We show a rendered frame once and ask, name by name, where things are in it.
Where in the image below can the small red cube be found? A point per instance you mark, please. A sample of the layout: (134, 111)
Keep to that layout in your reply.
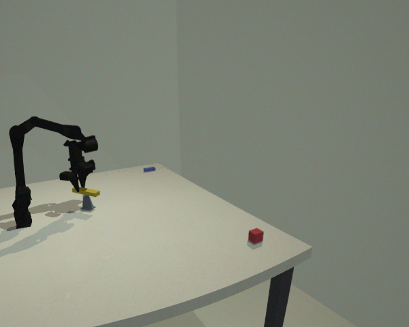
(255, 235)

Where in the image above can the yellow bar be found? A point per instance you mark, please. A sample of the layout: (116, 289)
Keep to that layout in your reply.
(87, 192)

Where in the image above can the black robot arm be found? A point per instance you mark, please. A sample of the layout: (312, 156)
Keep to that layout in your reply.
(17, 133)

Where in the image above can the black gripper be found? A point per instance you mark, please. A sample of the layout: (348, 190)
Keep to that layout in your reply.
(72, 176)

